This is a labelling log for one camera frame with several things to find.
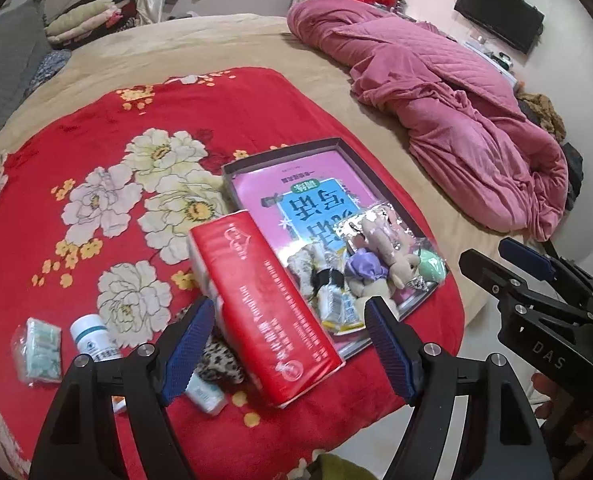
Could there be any small green tissue pack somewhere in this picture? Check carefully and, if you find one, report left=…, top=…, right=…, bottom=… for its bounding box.
left=185, top=374, right=227, bottom=416

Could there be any leopard print scrunchie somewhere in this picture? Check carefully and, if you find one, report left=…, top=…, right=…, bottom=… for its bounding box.
left=193, top=326, right=246, bottom=385

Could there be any pink plush bunny keychain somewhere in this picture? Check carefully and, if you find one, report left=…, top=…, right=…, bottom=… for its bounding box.
left=360, top=205, right=420, bottom=289

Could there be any snack packet with black band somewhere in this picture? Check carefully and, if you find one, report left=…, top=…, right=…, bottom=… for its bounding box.
left=306, top=242, right=365, bottom=335

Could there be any person's right hand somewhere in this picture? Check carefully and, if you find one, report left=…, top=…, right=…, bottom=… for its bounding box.
left=531, top=372, right=593, bottom=443

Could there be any white supplement bottle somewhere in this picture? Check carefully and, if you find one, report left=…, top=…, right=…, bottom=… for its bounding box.
left=70, top=314, right=122, bottom=362

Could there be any green sponge in plastic bag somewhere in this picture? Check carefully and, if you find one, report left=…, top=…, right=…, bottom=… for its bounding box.
left=418, top=249, right=447, bottom=284

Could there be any pink quilted duvet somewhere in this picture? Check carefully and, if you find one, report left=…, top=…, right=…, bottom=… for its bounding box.
left=287, top=0, right=569, bottom=242

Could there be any brown clothes pile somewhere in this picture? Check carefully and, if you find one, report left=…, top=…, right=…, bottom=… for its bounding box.
left=517, top=91, right=566, bottom=144

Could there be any pink item in clear packet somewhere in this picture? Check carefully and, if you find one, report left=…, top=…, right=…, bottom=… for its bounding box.
left=334, top=202, right=417, bottom=252

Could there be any purple scrunchie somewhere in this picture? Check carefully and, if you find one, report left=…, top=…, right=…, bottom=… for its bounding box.
left=344, top=248, right=389, bottom=282

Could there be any cream fluffy scrunchie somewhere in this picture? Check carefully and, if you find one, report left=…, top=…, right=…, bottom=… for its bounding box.
left=346, top=278, right=397, bottom=314

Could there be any grey box with pink book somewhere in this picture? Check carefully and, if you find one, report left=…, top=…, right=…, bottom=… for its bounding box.
left=223, top=138, right=441, bottom=359

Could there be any red tissue box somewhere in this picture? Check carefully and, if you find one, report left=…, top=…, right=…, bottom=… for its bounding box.
left=188, top=210, right=345, bottom=408

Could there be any floral white scrunchie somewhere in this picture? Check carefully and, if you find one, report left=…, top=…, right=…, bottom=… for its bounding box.
left=288, top=242, right=339, bottom=301

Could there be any red floral blanket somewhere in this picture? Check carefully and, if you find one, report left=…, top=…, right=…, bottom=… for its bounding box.
left=0, top=66, right=466, bottom=480

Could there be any grey quilted headboard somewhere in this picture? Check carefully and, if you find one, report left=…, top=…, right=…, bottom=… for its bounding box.
left=0, top=0, right=51, bottom=130

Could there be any folded blankets stack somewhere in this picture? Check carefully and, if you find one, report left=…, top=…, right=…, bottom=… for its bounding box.
left=45, top=0, right=136, bottom=50

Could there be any black wall television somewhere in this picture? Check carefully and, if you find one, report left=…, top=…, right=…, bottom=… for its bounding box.
left=453, top=0, right=545, bottom=54

